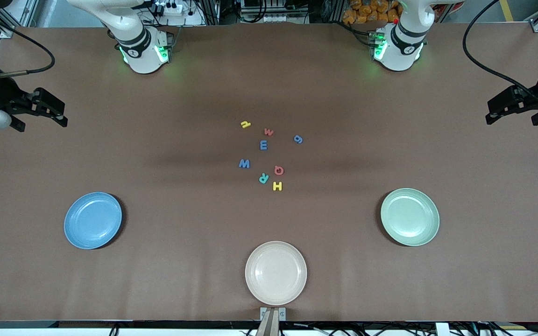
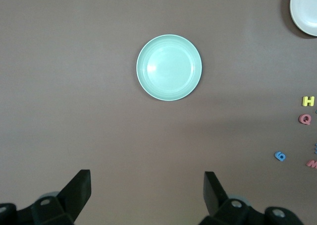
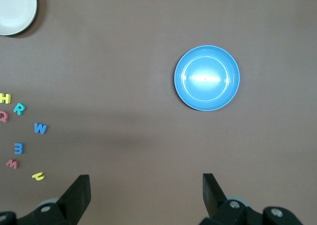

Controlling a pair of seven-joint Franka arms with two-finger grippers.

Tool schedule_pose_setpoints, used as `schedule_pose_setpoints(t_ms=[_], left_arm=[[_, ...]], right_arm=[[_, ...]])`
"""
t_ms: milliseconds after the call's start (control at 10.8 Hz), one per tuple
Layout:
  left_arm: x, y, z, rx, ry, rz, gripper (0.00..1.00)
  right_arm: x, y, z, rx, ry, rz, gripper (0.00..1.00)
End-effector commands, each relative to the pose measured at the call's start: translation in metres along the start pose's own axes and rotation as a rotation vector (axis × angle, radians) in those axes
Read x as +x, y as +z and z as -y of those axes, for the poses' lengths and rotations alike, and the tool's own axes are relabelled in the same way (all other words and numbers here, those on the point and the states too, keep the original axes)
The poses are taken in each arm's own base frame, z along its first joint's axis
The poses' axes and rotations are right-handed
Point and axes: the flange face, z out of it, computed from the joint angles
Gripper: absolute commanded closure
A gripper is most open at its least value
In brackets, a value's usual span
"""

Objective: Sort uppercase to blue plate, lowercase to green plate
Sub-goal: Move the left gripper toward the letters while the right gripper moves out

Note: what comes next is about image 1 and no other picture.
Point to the blue uppercase letter W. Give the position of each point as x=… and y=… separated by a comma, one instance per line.
x=244, y=164

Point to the teal uppercase letter R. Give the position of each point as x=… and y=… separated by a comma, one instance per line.
x=263, y=178

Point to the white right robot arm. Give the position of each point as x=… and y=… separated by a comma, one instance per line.
x=140, y=56

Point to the orange snack bags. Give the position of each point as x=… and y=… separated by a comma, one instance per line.
x=371, y=11

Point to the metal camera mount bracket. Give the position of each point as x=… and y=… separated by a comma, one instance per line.
x=272, y=317

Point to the red uppercase letter Q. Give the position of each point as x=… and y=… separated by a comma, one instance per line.
x=279, y=166

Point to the blue lowercase letter g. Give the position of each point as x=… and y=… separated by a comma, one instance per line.
x=298, y=139

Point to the blue plate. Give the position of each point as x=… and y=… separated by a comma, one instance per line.
x=93, y=220

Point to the green plate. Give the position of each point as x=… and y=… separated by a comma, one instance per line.
x=410, y=217

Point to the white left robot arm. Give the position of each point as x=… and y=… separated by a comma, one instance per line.
x=397, y=56

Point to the white power strip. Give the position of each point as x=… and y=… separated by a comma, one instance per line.
x=182, y=10

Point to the blue uppercase letter E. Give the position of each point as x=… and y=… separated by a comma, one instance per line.
x=263, y=145

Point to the beige plate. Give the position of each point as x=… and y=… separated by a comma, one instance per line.
x=276, y=273

